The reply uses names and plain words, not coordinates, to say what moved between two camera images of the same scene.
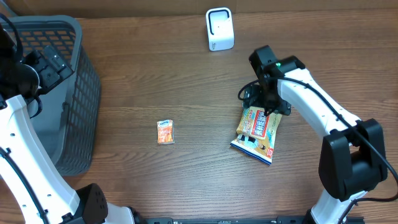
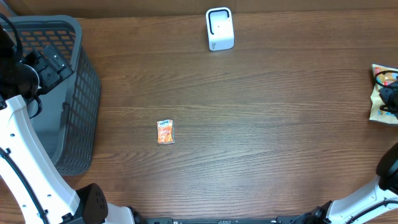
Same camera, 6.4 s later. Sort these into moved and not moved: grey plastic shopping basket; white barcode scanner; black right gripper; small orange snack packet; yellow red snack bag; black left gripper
Moved: black right gripper; yellow red snack bag
Not moved: black left gripper; small orange snack packet; white barcode scanner; grey plastic shopping basket
